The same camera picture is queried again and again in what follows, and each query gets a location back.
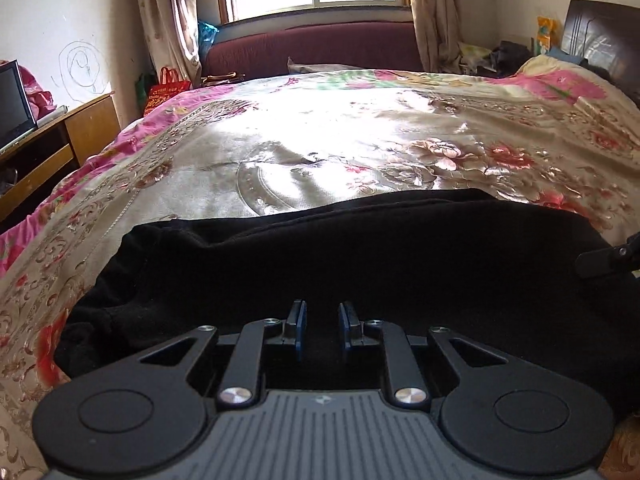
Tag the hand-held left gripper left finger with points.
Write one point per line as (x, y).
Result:
(299, 330)

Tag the black pants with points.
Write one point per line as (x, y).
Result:
(350, 260)

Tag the floral satin bedspread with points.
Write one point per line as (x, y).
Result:
(325, 135)

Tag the dark wooden headboard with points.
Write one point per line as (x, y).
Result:
(600, 35)

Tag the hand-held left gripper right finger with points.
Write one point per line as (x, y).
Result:
(344, 327)

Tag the pink bag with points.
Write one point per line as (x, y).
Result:
(40, 95)

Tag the flat screen monitor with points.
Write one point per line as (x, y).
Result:
(14, 105)

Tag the black bag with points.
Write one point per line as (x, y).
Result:
(510, 57)

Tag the white plastic bag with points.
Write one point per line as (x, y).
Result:
(474, 56)

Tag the wooden cabinet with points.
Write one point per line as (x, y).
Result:
(85, 125)

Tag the blue plastic bag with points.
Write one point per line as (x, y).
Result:
(207, 37)

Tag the maroon sofa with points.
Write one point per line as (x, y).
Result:
(325, 45)

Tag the red shopping bag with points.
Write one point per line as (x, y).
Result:
(167, 92)

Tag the grey pillow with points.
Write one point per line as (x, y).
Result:
(315, 66)

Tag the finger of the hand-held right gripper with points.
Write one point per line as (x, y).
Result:
(602, 260)

